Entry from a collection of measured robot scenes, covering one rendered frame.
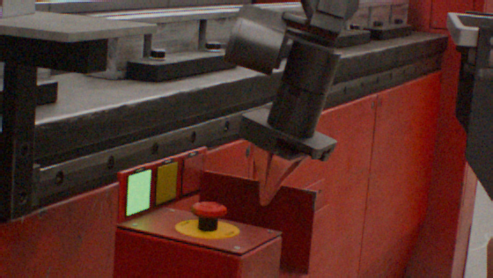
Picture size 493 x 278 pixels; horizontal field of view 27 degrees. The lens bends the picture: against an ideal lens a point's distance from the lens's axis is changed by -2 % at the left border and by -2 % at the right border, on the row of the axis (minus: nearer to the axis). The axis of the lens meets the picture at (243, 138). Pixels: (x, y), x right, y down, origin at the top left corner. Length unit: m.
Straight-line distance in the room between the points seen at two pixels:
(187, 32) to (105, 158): 0.49
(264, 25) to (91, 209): 0.36
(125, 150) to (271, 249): 0.33
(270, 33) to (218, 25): 0.75
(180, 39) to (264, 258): 0.71
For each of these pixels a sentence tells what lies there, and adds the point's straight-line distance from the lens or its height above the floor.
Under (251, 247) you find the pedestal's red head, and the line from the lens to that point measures 1.11.
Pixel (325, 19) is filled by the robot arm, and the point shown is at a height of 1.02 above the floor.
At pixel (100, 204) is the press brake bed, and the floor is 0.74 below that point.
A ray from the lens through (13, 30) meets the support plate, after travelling 1.05.
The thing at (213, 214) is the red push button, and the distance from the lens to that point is 1.14.
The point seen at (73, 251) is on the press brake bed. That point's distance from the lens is 1.34.
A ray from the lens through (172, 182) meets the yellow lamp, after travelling 1.24.
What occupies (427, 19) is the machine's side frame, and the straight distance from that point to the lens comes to 3.18.
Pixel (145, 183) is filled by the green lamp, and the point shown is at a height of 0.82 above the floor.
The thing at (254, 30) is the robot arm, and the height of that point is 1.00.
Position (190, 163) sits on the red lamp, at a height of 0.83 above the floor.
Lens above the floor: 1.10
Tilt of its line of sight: 11 degrees down
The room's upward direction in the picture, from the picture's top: 5 degrees clockwise
